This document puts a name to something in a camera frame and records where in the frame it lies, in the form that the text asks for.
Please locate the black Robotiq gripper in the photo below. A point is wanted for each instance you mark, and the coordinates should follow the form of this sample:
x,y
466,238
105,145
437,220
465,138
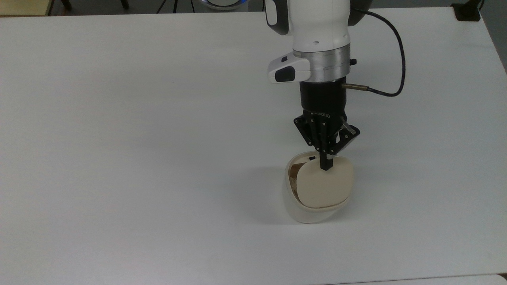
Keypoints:
x,y
323,99

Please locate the cream trash bin lid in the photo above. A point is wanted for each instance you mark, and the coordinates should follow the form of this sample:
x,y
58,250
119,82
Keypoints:
x,y
324,190

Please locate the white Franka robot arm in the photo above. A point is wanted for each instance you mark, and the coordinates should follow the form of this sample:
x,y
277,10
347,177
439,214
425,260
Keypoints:
x,y
317,23

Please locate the cream trash bin body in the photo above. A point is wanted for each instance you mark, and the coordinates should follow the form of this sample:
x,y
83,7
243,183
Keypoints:
x,y
301,213

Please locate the black tripod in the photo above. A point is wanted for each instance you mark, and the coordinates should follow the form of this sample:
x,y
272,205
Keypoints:
x,y
174,5

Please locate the black furniture leg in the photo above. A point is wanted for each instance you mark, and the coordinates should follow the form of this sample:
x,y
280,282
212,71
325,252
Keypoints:
x,y
124,4
65,4

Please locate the light wooden board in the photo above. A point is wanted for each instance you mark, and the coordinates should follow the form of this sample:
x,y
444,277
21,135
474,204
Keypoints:
x,y
23,6

